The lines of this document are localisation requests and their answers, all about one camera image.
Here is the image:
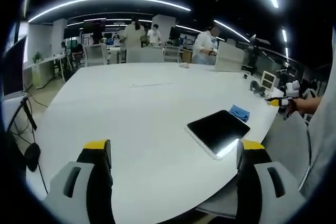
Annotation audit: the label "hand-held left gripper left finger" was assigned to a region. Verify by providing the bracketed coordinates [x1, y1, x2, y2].
[43, 139, 116, 224]

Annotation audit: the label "black cable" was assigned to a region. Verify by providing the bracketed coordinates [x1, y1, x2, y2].
[5, 97, 50, 195]

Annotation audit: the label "blue cleaning cloth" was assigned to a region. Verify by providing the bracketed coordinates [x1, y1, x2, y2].
[229, 104, 250, 123]

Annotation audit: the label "green potted plant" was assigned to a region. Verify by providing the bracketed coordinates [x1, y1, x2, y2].
[32, 51, 45, 64]

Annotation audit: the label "white side desk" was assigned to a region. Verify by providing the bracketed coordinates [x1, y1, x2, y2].
[23, 53, 69, 90]

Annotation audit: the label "grey headphones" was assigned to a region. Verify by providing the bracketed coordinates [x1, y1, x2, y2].
[248, 80, 267, 97]

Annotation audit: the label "person's grey shirt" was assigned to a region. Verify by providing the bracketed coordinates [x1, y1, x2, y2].
[298, 58, 336, 201]

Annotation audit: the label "black tablet with white edge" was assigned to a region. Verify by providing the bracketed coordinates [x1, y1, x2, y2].
[183, 109, 251, 161]

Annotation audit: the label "white box on table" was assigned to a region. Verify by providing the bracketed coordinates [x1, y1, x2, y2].
[213, 40, 246, 72]

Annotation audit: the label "computer monitor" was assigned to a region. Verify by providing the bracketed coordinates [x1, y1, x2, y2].
[2, 36, 27, 99]

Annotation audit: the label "black round stand base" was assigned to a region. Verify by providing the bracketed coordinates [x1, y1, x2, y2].
[24, 142, 42, 173]

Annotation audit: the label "grey mesh office chair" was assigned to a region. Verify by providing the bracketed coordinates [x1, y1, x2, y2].
[163, 45, 182, 63]

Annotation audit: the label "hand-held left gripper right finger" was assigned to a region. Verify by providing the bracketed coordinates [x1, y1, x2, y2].
[235, 139, 308, 224]

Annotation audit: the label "white mesh office chair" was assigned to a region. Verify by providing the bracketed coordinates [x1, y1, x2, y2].
[82, 42, 111, 67]

